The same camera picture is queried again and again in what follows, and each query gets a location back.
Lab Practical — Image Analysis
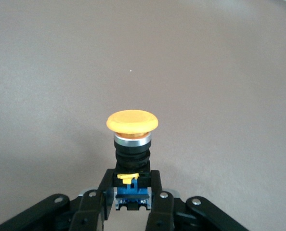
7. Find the brown table mat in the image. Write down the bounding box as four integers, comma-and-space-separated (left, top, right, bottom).
0, 0, 286, 231

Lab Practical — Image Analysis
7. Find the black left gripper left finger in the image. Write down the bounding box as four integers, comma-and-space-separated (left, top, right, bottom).
0, 169, 116, 231

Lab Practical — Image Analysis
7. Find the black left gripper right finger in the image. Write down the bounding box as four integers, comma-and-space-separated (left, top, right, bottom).
145, 169, 249, 231

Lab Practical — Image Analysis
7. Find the yellow mushroom push button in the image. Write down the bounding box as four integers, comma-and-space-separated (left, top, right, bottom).
106, 110, 159, 211

